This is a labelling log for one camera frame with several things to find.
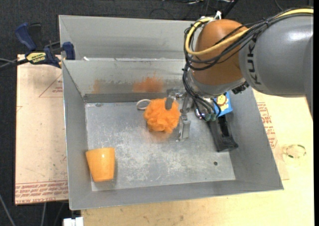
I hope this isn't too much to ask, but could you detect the orange mesh bath sponge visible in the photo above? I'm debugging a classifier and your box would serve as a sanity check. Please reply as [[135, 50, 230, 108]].
[[136, 97, 181, 134]]

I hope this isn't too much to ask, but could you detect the blue box with lion picture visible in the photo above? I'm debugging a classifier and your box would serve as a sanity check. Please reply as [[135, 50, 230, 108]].
[[213, 91, 234, 119]]

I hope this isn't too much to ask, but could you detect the grey metal bin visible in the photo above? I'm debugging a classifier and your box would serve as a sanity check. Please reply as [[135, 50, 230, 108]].
[[58, 14, 285, 211]]

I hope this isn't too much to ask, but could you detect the orange plastic cup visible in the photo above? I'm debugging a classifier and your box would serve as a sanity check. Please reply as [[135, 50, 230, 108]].
[[85, 147, 116, 183]]

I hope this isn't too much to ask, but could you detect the clear glass cup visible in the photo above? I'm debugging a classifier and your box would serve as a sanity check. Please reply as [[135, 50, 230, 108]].
[[281, 143, 308, 168]]

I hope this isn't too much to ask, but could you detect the brown cardboard board, red print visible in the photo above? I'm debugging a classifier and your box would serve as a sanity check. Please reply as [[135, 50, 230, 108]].
[[14, 54, 290, 206]]

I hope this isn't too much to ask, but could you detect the black cylinder on white bracket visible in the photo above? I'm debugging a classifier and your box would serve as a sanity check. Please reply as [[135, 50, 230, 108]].
[[231, 81, 250, 95]]

